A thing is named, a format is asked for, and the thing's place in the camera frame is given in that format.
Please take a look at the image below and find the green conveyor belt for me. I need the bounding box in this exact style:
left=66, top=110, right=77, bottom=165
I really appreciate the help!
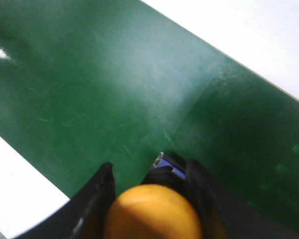
left=0, top=0, right=299, bottom=233

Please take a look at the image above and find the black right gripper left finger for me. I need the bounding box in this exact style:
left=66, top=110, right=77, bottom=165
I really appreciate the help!
left=18, top=162, right=116, bottom=239

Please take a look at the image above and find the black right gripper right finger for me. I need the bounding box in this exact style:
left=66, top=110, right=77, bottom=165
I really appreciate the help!
left=185, top=159, right=299, bottom=239

